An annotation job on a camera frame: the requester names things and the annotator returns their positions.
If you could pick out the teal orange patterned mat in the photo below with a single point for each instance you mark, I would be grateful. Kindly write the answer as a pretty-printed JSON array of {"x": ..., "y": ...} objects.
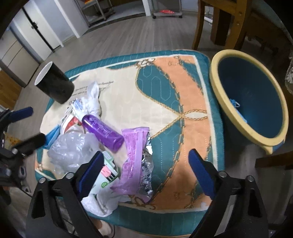
[{"x": 169, "y": 92}]

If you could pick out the white green paper box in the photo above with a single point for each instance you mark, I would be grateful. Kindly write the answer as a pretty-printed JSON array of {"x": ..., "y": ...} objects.
[{"x": 107, "y": 175}]

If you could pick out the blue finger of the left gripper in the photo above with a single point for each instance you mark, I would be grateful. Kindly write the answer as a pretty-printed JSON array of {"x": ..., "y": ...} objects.
[
  {"x": 27, "y": 147},
  {"x": 24, "y": 113}
]

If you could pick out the light blue face mask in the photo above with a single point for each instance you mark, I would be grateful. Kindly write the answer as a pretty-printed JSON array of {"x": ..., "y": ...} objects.
[{"x": 236, "y": 106}]

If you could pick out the teal lace tablecloth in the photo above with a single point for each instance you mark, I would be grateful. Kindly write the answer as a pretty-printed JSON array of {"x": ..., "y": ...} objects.
[{"x": 289, "y": 75}]

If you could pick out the clear plastic bag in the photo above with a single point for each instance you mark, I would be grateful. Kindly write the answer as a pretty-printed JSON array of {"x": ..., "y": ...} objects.
[{"x": 71, "y": 150}]

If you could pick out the purple bottle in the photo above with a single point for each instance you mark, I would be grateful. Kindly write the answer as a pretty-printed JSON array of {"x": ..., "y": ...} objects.
[{"x": 109, "y": 138}]

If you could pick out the grey rolling cart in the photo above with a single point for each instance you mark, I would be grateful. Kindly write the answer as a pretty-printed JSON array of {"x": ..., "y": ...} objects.
[{"x": 166, "y": 8}]

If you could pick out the purple foil wrapper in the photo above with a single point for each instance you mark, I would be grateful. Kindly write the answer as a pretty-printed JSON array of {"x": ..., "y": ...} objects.
[{"x": 136, "y": 173}]

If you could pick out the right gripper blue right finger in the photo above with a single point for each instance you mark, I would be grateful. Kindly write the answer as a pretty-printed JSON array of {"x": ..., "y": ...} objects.
[{"x": 204, "y": 171}]

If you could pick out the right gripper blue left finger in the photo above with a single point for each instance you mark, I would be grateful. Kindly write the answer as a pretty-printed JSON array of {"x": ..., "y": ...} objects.
[{"x": 88, "y": 173}]

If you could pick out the red white paper packaging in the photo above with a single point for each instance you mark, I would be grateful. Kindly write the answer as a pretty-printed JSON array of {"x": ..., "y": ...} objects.
[{"x": 71, "y": 124}]

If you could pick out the grey metal shelf rack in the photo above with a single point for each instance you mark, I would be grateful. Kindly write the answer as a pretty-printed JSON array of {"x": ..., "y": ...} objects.
[{"x": 94, "y": 11}]

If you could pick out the blue yellow-rimmed trash bin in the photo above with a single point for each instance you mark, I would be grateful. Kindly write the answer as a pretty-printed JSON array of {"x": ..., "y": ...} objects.
[{"x": 237, "y": 75}]

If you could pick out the white twisted tissue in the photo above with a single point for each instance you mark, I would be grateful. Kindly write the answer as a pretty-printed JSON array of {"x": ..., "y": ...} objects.
[{"x": 88, "y": 104}]

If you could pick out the white door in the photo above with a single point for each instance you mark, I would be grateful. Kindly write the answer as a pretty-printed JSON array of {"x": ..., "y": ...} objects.
[{"x": 41, "y": 25}]

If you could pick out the wooden chair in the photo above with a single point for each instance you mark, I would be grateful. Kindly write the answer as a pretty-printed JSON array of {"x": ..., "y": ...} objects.
[{"x": 229, "y": 22}]

